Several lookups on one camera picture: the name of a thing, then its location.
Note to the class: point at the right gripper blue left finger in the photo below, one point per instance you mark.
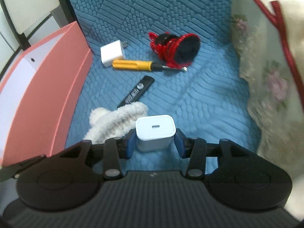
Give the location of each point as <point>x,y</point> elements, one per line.
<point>115,149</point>

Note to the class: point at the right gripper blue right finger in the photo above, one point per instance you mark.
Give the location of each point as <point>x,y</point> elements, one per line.
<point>196,151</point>

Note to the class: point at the white USB-C charger cube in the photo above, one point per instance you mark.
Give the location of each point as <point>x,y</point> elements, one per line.
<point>154,132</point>

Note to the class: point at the black rectangular lighter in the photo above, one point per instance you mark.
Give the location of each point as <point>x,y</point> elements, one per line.
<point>140,88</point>

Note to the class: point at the red black toy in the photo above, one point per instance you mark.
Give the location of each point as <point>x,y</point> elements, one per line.
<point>176,51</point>

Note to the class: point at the floral lace bed cover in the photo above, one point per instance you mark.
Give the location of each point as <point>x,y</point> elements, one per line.
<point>274,102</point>

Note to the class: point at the pink storage box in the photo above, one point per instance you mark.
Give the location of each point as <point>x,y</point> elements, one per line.
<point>39,95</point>

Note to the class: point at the white charger with prongs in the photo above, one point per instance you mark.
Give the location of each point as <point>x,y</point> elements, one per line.
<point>112,51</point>

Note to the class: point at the cream red trimmed blanket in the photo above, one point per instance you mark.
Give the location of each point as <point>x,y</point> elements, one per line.
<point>280,23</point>

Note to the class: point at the yellow handled screwdriver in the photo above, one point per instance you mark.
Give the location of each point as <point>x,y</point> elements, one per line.
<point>143,65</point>

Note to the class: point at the cream chair with black frame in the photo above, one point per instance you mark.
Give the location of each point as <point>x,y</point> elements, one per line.
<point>22,14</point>

